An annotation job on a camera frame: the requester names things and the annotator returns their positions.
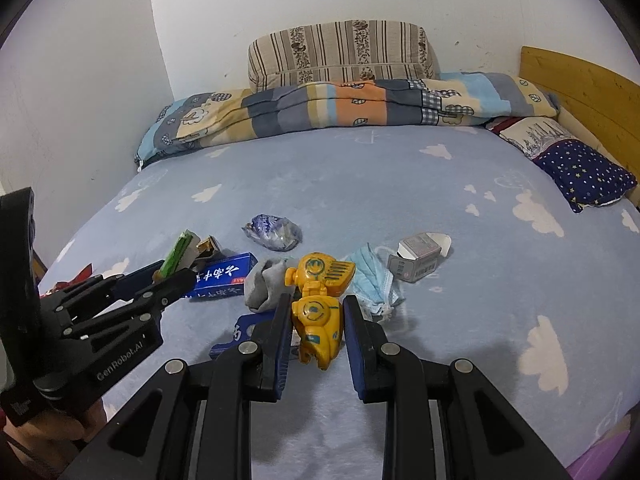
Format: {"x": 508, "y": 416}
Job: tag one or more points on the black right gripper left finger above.
{"x": 193, "y": 421}

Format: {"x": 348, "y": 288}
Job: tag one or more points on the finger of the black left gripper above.
{"x": 158, "y": 296}
{"x": 126, "y": 286}

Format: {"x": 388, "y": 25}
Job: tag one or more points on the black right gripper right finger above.
{"x": 442, "y": 421}

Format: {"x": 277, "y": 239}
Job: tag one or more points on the grey sock green cuff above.
{"x": 264, "y": 285}

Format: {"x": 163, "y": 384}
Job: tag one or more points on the yellow toy robot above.
{"x": 317, "y": 314}

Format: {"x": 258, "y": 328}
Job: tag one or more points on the red cigarette carton gold foil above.
{"x": 210, "y": 251}

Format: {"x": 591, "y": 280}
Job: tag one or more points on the purple plastic trash basket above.
{"x": 595, "y": 461}

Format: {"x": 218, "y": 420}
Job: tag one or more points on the person left hand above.
{"x": 47, "y": 444}

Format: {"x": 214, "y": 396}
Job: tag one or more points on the red white snack wrapper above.
{"x": 81, "y": 276}

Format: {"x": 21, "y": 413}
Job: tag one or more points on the blue Chinese text carton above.
{"x": 223, "y": 278}

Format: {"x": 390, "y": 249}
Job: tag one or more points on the crumpled blue plastic wrapper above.
{"x": 272, "y": 232}

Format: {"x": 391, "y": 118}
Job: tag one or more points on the blue face mask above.
{"x": 375, "y": 287}

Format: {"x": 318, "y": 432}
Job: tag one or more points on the blue cloud bed sheet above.
{"x": 543, "y": 299}

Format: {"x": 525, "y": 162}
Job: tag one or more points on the small grey white box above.
{"x": 418, "y": 255}

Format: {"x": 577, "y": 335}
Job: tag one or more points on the patchwork cartoon quilt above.
{"x": 224, "y": 117}

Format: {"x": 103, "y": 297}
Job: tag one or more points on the navy star pillow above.
{"x": 585, "y": 177}

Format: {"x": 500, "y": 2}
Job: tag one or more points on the striped beige pillow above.
{"x": 342, "y": 51}

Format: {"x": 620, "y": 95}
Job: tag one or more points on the wooden headboard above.
{"x": 598, "y": 106}

